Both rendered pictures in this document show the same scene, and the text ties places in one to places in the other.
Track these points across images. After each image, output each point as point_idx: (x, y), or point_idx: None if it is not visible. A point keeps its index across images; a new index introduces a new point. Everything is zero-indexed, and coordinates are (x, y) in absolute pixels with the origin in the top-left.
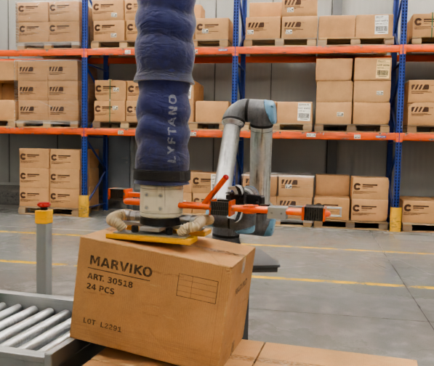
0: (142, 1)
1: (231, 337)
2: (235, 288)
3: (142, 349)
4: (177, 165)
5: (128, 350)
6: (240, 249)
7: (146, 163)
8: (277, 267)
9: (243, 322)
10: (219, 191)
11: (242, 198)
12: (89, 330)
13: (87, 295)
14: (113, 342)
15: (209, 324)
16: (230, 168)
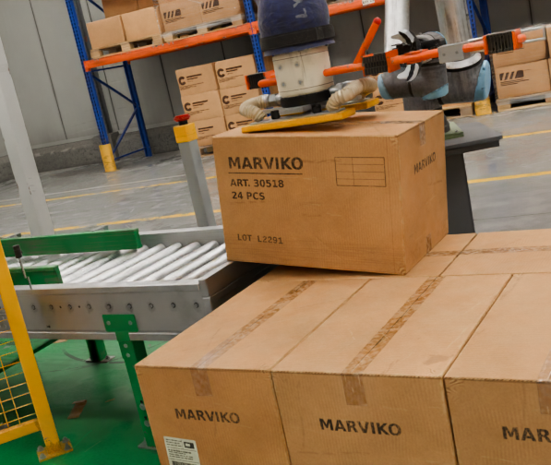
0: None
1: (422, 229)
2: (413, 164)
3: (312, 259)
4: (310, 20)
5: (295, 263)
6: (419, 115)
7: (270, 26)
8: (497, 139)
9: (445, 212)
10: (391, 48)
11: (413, 48)
12: (247, 247)
13: (235, 207)
14: (277, 256)
15: (384, 213)
16: (401, 14)
